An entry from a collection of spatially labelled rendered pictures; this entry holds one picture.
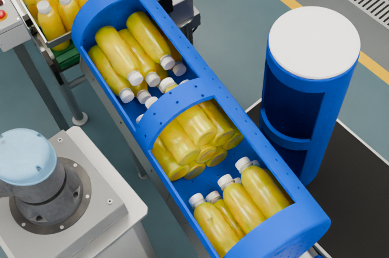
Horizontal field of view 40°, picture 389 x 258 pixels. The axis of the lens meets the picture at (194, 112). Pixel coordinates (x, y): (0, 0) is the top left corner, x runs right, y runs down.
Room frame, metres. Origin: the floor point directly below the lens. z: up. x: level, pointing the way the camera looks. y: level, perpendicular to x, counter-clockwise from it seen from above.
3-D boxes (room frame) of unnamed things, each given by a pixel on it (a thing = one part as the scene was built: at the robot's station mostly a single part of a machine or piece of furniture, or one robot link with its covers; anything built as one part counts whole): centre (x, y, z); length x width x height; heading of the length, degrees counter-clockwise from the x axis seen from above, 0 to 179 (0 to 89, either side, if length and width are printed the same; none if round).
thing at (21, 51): (1.20, 0.59, 0.50); 0.04 x 0.04 x 1.00; 26
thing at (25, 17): (1.25, 0.54, 0.94); 0.03 x 0.02 x 0.08; 26
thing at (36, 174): (0.48, 0.36, 1.38); 0.13 x 0.12 x 0.14; 91
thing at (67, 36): (1.21, 0.28, 0.96); 0.40 x 0.01 x 0.03; 116
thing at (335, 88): (0.97, -0.39, 0.59); 0.28 x 0.28 x 0.88
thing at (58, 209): (0.48, 0.35, 1.27); 0.15 x 0.15 x 0.10
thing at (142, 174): (1.05, 0.27, 0.31); 0.06 x 0.06 x 0.63; 26
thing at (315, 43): (0.97, -0.39, 1.03); 0.28 x 0.28 x 0.01
